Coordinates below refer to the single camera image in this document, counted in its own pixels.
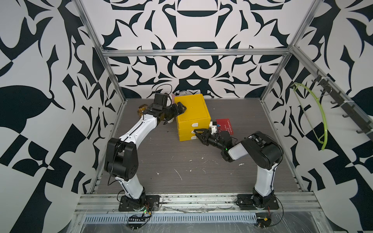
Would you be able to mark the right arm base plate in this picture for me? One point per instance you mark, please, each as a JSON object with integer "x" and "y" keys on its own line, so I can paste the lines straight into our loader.
{"x": 257, "y": 202}

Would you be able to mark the black wall hook rack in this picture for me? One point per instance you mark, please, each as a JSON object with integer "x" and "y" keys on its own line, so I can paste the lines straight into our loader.
{"x": 349, "y": 106}

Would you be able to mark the brown plaid cloth item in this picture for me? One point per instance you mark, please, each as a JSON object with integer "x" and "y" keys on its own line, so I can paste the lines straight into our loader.
{"x": 141, "y": 109}

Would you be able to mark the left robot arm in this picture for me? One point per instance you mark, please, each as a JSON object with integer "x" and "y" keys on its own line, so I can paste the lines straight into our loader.
{"x": 121, "y": 158}

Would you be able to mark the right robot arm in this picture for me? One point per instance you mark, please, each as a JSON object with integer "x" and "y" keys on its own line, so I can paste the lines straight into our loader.
{"x": 264, "y": 151}

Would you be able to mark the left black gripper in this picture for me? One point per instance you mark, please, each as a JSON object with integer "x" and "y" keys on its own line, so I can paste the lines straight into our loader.
{"x": 176, "y": 112}

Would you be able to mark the red postcard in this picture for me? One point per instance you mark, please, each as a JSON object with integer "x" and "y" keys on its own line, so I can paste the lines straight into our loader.
{"x": 228, "y": 125}

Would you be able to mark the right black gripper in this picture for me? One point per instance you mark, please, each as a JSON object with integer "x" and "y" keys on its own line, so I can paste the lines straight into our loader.
{"x": 206, "y": 136}

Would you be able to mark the yellow plastic drawer cabinet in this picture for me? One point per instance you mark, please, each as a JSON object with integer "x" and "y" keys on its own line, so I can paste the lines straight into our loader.
{"x": 196, "y": 116}

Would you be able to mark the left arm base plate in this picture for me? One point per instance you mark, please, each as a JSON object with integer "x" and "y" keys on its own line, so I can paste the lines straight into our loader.
{"x": 148, "y": 202}

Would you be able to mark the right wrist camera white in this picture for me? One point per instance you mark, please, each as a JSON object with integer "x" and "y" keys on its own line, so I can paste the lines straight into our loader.
{"x": 217, "y": 126}

